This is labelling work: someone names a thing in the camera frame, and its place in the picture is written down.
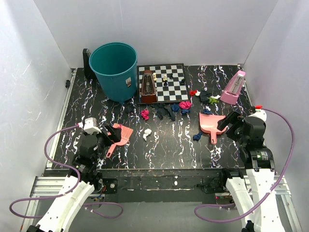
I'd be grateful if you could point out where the red paper scrap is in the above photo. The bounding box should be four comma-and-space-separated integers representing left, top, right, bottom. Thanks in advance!
189, 90, 197, 96

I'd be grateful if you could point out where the teal plastic bucket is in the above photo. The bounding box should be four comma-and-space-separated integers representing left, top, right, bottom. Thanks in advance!
89, 42, 138, 104

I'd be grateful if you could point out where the dark paper scrap right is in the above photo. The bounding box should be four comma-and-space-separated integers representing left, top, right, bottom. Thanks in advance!
199, 90, 212, 104

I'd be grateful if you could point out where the pink hand brush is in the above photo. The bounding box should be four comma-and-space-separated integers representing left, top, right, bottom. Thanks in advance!
106, 123, 133, 158

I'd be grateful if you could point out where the purple cable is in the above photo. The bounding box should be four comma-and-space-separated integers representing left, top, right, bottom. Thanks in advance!
9, 123, 124, 219
194, 108, 295, 223

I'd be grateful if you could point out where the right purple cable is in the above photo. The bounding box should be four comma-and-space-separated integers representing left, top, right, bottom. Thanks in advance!
194, 108, 295, 223

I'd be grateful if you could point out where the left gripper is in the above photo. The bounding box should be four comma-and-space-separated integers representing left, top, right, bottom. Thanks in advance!
84, 124, 121, 163

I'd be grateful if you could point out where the black and white chessboard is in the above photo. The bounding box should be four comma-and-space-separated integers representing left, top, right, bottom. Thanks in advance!
136, 63, 190, 104

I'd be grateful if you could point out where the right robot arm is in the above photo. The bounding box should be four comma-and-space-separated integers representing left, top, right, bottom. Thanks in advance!
217, 112, 285, 232

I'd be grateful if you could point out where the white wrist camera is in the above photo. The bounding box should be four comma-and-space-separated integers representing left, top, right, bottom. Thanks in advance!
250, 105, 267, 122
83, 117, 101, 134

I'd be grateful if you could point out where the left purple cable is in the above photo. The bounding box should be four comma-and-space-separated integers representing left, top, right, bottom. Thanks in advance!
9, 123, 124, 219

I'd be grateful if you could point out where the magenta paper scrap left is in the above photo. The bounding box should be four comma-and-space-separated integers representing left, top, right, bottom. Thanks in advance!
141, 109, 149, 120

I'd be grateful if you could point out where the pink dustpan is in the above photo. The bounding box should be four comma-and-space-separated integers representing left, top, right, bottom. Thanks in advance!
199, 113, 227, 145

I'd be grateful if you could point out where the black metronome behind bucket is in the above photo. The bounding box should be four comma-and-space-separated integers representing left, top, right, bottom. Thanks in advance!
82, 48, 97, 80

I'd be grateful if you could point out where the blue paper scrap centre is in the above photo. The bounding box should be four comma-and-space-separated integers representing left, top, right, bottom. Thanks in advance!
171, 104, 180, 112

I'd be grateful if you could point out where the blue paper scrap by dustpan handle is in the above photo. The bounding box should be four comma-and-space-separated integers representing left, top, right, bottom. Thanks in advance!
193, 132, 203, 141

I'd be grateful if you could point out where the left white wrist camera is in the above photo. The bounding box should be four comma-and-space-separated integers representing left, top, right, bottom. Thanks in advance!
83, 117, 101, 134

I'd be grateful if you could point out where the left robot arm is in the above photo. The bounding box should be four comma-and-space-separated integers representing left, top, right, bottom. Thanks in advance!
27, 125, 122, 232

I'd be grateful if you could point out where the white paper scrap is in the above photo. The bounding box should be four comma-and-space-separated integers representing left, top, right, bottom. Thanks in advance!
142, 129, 152, 141

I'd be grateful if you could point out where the green paper scrap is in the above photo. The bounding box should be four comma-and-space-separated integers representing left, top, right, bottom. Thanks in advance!
208, 97, 219, 105

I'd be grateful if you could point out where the pink metronome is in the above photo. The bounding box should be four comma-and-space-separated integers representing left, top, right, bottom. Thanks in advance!
220, 70, 246, 105

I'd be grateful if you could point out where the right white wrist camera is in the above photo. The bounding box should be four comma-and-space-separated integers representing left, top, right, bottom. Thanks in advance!
250, 105, 267, 122

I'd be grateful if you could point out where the brown wooden metronome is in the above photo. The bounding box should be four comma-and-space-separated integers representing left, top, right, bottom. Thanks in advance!
140, 70, 157, 103

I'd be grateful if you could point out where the black chess piece right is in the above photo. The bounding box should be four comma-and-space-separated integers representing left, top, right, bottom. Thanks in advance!
180, 78, 185, 86

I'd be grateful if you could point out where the dark paper scrap near bucket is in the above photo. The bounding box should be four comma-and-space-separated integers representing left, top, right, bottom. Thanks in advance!
125, 103, 135, 114

